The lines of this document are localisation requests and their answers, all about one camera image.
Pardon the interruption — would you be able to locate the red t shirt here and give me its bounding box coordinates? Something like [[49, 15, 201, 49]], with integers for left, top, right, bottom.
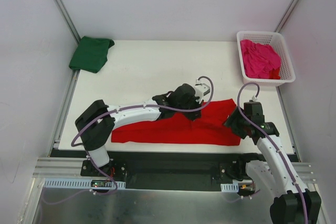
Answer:
[[111, 99, 240, 146]]

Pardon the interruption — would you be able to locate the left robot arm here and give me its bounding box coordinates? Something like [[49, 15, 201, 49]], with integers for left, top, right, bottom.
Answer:
[[75, 83, 212, 176]]

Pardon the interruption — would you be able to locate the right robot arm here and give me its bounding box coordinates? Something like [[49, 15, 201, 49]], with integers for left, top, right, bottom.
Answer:
[[224, 100, 322, 223]]

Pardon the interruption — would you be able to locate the pink t shirt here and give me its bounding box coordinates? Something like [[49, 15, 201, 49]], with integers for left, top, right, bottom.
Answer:
[[240, 39, 281, 79]]

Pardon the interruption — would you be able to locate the white plastic laundry basket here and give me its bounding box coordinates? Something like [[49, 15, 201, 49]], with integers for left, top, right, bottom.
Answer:
[[236, 31, 296, 87]]

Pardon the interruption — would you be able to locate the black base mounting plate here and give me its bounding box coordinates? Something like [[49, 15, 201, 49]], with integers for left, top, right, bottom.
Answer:
[[80, 150, 267, 192]]

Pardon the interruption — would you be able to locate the folded green t shirt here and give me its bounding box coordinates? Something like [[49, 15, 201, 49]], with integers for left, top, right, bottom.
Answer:
[[69, 36, 115, 73]]

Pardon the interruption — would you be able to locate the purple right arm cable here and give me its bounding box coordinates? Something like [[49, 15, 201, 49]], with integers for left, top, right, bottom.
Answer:
[[223, 82, 309, 224]]

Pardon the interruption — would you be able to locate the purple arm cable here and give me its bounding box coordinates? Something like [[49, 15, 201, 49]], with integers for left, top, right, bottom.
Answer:
[[41, 76, 214, 205], [223, 82, 309, 224]]

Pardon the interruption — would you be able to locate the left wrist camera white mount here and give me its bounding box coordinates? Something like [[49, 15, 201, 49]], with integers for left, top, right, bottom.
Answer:
[[193, 80, 211, 103]]

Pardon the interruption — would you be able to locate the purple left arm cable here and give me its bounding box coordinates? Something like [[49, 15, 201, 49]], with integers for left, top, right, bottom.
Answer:
[[41, 76, 214, 205]]

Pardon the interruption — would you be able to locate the right white slotted cable duct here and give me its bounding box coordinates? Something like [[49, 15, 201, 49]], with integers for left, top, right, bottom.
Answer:
[[220, 183, 239, 193]]

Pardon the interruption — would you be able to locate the white slotted cable duct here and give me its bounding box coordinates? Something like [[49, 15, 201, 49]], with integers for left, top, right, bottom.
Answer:
[[44, 178, 126, 190], [220, 183, 239, 193]]

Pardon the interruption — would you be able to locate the aluminium frame rail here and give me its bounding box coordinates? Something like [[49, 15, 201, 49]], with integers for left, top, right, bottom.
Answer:
[[33, 157, 317, 184]]

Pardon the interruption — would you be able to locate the left white slotted cable duct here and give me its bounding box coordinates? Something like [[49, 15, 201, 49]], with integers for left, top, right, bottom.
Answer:
[[44, 178, 126, 190]]

